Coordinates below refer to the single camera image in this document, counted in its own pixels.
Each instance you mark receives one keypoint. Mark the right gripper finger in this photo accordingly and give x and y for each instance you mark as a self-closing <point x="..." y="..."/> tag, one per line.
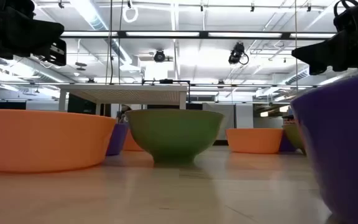
<point x="322" y="53"/>

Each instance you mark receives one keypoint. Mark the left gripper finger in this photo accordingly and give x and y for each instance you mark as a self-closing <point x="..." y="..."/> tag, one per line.
<point x="42" y="40"/>

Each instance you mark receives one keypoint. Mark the green bowl with floral inside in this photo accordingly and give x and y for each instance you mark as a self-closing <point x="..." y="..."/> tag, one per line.
<point x="294" y="135"/>
<point x="174" y="133"/>

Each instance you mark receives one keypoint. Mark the blue plastic mini bowl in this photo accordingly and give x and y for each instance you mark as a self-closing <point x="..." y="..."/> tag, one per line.
<point x="285" y="145"/>
<point x="117" y="140"/>
<point x="346" y="140"/>

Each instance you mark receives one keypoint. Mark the orange plastic mini bowl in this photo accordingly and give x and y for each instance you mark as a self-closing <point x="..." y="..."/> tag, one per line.
<point x="42" y="140"/>
<point x="253" y="140"/>
<point x="130" y="144"/>

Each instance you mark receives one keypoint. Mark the dark ceiling disc fixture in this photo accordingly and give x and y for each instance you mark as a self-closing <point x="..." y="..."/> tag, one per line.
<point x="80" y="64"/>

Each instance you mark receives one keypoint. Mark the white perforated metal rack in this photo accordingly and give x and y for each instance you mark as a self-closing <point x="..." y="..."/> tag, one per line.
<point x="123" y="93"/>

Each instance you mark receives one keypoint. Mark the grey hanging cloth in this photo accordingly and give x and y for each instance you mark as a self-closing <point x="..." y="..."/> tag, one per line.
<point x="228" y="115"/>

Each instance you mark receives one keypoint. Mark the thin black overhead rail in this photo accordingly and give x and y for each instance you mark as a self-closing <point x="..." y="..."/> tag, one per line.
<point x="253" y="85"/>

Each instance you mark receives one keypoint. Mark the round black ceiling camera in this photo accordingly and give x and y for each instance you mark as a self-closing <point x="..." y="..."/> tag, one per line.
<point x="159" y="56"/>

